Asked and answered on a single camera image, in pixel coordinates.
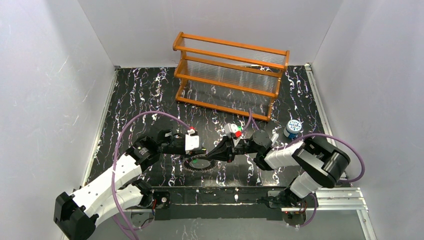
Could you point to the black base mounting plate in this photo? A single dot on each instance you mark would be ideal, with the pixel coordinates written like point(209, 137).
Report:
point(247, 202)

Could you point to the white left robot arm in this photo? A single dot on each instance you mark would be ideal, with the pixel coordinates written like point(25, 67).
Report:
point(79, 213)

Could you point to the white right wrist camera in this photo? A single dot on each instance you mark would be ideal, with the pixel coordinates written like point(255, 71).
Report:
point(233, 132)

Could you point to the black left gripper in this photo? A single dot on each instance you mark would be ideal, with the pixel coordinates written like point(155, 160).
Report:
point(182, 146)

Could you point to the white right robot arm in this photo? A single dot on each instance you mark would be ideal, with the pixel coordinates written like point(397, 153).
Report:
point(322, 162)

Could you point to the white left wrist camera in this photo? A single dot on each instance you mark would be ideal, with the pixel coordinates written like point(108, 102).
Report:
point(191, 141)

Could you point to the blue lidded jar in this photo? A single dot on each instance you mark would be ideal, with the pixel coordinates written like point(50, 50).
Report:
point(292, 128)

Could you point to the orange wooden rack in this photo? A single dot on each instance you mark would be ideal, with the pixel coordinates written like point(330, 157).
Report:
point(229, 76)

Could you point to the orange capped tube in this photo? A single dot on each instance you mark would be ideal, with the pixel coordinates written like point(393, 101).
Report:
point(274, 138)

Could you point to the metal oval keyring holder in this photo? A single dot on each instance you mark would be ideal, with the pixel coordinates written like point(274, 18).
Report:
point(203, 164)

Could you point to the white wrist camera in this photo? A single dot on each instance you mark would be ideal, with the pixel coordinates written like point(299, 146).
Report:
point(191, 141)
point(233, 132)

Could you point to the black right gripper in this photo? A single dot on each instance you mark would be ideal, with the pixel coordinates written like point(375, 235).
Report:
point(230, 150)

